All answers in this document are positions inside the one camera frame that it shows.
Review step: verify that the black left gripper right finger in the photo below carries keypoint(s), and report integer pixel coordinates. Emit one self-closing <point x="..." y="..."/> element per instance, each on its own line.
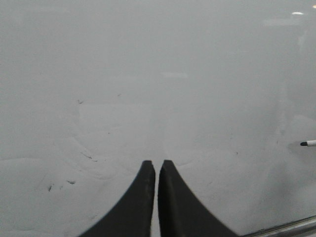
<point x="180" y="212"/>

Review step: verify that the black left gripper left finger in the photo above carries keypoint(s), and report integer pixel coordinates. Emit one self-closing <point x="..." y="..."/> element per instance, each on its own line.
<point x="131" y="216"/>

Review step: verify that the black whiteboard marker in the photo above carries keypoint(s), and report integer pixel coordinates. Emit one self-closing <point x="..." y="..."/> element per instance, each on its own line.
<point x="309" y="143"/>

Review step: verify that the white whiteboard with aluminium frame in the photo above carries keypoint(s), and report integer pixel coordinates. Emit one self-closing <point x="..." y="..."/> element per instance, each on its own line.
<point x="89" y="89"/>

